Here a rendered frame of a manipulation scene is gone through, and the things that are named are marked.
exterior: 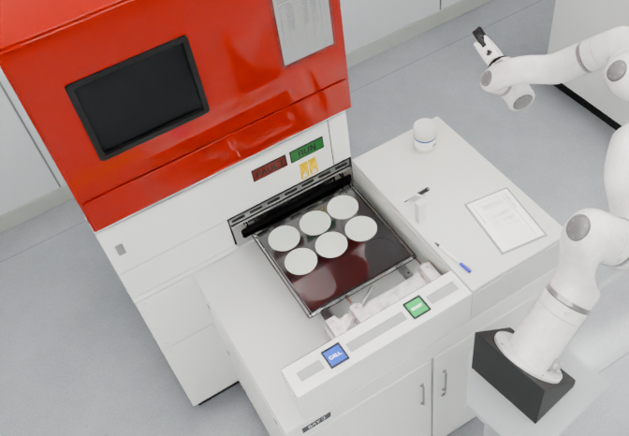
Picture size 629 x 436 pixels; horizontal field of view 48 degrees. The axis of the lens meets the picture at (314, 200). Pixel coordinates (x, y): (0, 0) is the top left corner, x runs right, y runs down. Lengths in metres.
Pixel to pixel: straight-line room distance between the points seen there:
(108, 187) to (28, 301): 1.77
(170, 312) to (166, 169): 0.65
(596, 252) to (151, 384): 1.98
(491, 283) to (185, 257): 0.92
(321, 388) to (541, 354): 0.56
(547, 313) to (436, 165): 0.67
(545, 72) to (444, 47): 2.25
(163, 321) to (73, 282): 1.19
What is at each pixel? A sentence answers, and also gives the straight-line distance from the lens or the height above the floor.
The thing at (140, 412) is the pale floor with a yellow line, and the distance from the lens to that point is 3.07.
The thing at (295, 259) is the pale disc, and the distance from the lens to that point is 2.16.
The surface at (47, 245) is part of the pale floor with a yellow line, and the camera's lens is 3.76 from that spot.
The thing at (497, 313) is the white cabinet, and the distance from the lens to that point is 2.20.
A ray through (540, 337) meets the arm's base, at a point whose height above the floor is 1.04.
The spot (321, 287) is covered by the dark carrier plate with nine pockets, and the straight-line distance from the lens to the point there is 2.09.
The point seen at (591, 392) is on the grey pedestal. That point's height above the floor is 0.82.
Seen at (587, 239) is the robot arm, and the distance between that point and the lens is 1.74.
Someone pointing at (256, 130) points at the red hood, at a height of 1.31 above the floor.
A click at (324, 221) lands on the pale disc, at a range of 2.23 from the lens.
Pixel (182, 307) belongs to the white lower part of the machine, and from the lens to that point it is 2.41.
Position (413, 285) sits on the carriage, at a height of 0.88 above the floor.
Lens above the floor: 2.62
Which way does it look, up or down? 48 degrees down
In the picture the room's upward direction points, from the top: 10 degrees counter-clockwise
